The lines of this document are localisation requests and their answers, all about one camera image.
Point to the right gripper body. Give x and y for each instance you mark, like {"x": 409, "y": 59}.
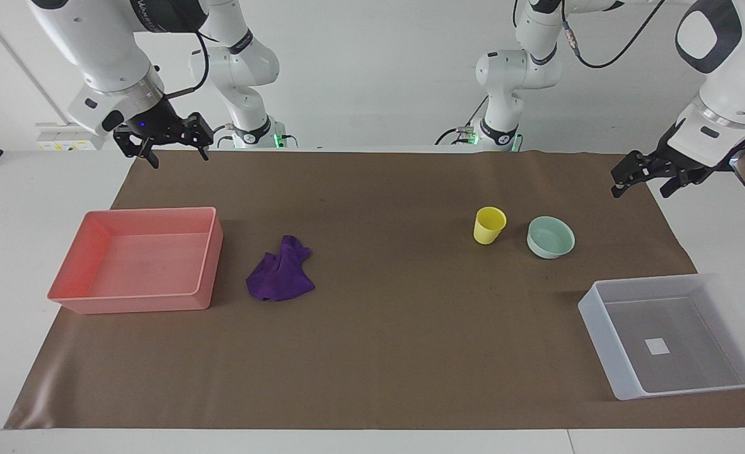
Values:
{"x": 152, "y": 120}

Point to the clear plastic box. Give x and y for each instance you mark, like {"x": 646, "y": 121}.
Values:
{"x": 669, "y": 340}

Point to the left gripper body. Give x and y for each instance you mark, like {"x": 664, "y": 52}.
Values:
{"x": 667, "y": 142}

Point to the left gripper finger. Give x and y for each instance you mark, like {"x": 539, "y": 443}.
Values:
{"x": 636, "y": 167}
{"x": 678, "y": 180}

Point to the pale green bowl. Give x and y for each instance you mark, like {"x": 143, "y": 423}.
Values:
{"x": 549, "y": 238}

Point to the white wall socket strip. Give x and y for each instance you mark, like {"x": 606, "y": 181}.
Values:
{"x": 70, "y": 137}

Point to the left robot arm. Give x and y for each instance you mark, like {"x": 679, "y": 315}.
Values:
{"x": 719, "y": 82}

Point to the pink plastic box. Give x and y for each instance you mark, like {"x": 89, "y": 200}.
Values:
{"x": 139, "y": 265}

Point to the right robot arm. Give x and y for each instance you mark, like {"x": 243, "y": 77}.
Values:
{"x": 104, "y": 47}

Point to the purple cloth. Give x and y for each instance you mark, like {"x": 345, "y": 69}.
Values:
{"x": 281, "y": 274}

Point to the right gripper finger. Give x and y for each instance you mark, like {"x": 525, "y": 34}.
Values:
{"x": 136, "y": 146}
{"x": 197, "y": 131}

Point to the yellow plastic cup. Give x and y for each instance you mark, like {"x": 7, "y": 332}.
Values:
{"x": 488, "y": 226}

